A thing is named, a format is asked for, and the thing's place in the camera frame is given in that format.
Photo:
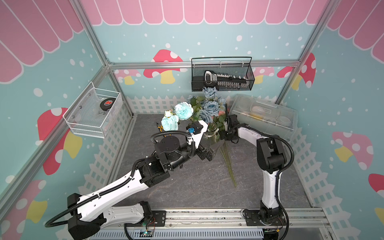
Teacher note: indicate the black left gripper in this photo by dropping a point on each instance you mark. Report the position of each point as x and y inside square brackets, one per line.
[202, 154]

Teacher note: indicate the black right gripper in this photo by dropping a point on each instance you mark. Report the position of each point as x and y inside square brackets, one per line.
[233, 139]

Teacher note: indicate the pink orange peony stem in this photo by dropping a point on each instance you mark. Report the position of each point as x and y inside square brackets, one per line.
[225, 153]

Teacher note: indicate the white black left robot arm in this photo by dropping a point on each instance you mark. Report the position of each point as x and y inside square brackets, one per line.
[85, 216]

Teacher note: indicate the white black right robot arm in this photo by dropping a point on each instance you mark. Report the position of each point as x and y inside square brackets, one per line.
[274, 156]

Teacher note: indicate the clear glass ribbed vase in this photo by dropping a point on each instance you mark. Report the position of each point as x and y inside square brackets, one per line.
[210, 138]

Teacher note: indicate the coral pink flower stem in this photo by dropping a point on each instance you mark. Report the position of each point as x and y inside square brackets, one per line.
[220, 124]

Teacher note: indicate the grey blue rose stem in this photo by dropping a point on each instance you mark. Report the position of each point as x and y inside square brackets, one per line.
[207, 107]

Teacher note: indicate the green translucent storage box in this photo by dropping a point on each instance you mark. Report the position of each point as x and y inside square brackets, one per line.
[265, 116]

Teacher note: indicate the light blue flower stem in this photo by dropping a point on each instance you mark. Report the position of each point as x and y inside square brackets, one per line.
[171, 118]

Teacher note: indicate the yellow black pliers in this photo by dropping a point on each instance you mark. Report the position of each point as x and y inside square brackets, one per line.
[160, 128]

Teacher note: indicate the socket bit set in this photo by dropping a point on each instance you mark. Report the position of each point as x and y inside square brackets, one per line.
[221, 81]

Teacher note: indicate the black tape roll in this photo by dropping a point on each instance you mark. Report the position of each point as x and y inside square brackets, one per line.
[107, 104]

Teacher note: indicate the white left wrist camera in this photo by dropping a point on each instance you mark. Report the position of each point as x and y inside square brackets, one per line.
[197, 130]

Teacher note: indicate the black wire mesh basket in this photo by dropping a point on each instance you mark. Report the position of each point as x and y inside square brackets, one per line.
[222, 73]

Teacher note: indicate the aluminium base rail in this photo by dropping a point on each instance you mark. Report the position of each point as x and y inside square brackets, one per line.
[212, 224]

